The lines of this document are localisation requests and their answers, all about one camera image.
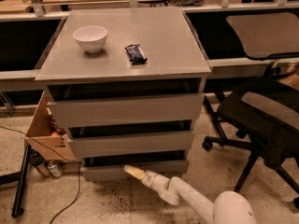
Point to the dark blue snack bar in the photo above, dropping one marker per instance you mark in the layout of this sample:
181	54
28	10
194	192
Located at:
135	53

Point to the grey drawer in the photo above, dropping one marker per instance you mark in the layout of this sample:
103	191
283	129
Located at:
115	103
112	167
126	139

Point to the dark bottle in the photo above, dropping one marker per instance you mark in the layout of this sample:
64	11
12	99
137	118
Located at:
38	162

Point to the grey drawer cabinet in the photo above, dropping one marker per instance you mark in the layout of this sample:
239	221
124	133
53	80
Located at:
163	34

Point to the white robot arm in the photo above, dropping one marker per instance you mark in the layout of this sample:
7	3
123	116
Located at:
229	207

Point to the black office chair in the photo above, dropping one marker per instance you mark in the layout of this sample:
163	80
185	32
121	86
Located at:
264	111

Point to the white ceramic bowl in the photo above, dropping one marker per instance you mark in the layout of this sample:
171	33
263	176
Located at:
91	38

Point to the grey middle drawer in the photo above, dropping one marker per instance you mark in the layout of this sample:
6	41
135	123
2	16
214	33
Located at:
126	139

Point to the black stand leg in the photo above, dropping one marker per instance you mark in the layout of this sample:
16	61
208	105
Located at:
20	178

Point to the grey bottom drawer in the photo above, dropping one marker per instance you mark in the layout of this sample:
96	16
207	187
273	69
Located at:
112	167

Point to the silver can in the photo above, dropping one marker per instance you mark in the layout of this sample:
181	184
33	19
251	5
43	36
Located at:
55	168

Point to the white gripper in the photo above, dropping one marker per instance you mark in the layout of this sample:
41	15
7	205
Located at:
149	177

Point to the grey top drawer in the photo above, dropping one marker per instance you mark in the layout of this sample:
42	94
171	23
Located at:
115	103

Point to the cardboard box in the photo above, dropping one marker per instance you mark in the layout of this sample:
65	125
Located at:
45	137

